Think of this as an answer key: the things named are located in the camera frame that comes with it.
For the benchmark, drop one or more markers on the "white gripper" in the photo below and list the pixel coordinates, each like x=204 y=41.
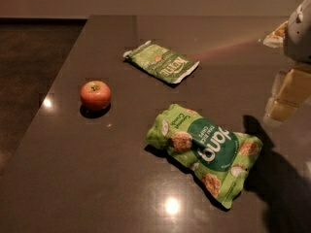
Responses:
x=298 y=38

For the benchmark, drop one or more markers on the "red apple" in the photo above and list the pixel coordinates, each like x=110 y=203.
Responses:
x=95 y=95

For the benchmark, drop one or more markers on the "green Kettle chips bag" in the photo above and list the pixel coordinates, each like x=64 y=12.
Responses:
x=160 y=62

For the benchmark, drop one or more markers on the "green Pang rice chips bag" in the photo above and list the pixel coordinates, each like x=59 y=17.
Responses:
x=220 y=159

